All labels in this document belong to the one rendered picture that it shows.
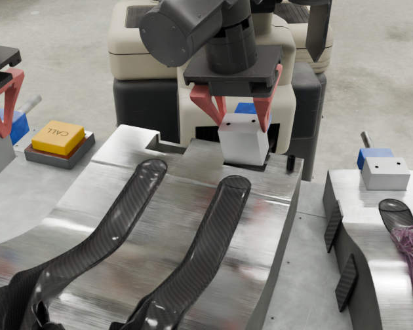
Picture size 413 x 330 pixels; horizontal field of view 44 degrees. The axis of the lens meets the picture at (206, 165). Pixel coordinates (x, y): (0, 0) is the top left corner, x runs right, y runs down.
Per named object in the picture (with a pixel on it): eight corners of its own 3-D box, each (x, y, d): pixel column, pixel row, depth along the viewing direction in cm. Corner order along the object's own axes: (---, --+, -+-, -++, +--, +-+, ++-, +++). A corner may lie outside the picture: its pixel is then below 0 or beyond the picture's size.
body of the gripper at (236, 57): (272, 91, 55) (264, 29, 51) (184, 90, 59) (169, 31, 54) (284, 58, 60) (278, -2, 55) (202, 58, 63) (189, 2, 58)
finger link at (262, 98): (277, 148, 61) (268, 82, 55) (219, 145, 63) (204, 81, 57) (288, 113, 65) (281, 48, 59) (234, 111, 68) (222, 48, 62)
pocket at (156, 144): (159, 152, 74) (157, 130, 72) (194, 159, 73) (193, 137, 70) (146, 171, 70) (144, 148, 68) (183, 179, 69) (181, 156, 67)
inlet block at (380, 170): (345, 148, 79) (351, 118, 76) (377, 148, 79) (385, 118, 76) (363, 205, 69) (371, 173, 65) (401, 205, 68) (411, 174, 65)
